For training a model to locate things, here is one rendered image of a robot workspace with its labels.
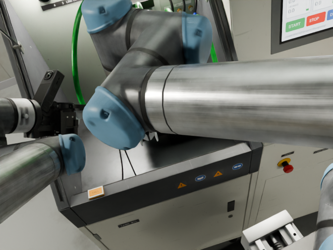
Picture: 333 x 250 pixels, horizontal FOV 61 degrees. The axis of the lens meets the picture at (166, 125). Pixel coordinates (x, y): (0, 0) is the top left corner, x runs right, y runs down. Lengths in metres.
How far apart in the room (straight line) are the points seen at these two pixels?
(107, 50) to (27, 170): 0.21
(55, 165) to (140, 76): 0.25
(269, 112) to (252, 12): 0.78
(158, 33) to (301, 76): 0.20
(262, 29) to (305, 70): 0.80
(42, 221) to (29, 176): 1.78
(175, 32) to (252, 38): 0.65
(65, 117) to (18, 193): 0.35
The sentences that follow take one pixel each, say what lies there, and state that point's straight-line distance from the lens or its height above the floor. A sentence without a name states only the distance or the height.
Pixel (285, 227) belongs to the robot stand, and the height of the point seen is 0.99.
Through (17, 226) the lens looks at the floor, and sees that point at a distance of 2.29.
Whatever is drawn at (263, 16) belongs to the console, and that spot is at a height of 1.24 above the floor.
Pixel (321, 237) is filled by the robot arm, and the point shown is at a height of 1.23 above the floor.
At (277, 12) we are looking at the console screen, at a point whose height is 1.25.
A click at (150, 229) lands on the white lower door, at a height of 0.57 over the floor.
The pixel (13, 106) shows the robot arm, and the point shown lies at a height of 1.40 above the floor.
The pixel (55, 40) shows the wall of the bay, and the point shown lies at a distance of 1.18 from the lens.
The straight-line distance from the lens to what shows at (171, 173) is 0.94.
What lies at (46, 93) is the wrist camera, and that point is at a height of 1.35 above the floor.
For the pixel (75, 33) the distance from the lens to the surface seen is 0.78.
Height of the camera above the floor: 1.76
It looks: 50 degrees down
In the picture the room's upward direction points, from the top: 13 degrees counter-clockwise
